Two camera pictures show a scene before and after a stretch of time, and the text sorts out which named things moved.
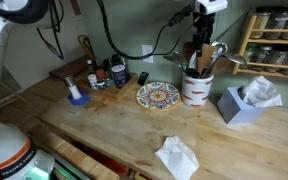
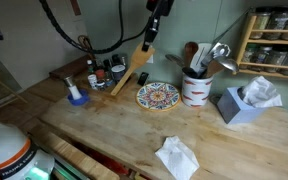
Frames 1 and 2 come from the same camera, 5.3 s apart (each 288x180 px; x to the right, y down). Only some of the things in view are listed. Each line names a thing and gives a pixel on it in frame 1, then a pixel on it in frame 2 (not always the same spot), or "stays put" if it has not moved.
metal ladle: x=237 y=59 to x=230 y=64
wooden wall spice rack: x=274 y=42 stays put
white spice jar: x=93 y=81 stays put
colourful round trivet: x=158 y=96 stays put
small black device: x=142 y=78 stays put
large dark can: x=120 y=77 stays put
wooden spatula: x=206 y=57 to x=138 y=54
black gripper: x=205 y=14 to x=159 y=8
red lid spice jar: x=100 y=74 stays put
